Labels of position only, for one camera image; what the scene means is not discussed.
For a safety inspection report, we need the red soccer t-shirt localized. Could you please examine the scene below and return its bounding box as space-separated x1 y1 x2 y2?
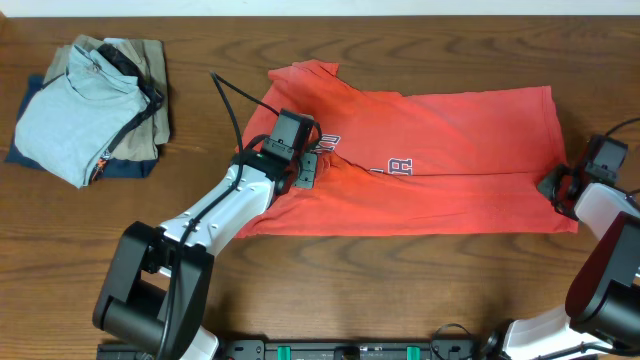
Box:
242 60 578 237

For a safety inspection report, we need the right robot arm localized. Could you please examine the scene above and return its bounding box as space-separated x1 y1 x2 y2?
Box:
491 164 639 359

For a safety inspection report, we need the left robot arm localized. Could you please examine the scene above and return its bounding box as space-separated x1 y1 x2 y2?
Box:
92 150 318 359

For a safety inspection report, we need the folded khaki garment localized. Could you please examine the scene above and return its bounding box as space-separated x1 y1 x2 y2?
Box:
74 35 170 161

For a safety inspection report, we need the folded navy garment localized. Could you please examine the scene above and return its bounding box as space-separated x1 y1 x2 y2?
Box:
4 74 158 179

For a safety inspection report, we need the folded black jacket orange trim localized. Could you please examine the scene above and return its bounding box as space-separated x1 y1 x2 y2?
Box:
92 45 147 181

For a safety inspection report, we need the folded light grey shirt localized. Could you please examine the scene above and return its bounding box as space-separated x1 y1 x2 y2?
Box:
14 45 147 188

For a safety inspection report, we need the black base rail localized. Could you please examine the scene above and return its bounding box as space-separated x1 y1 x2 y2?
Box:
96 324 501 360

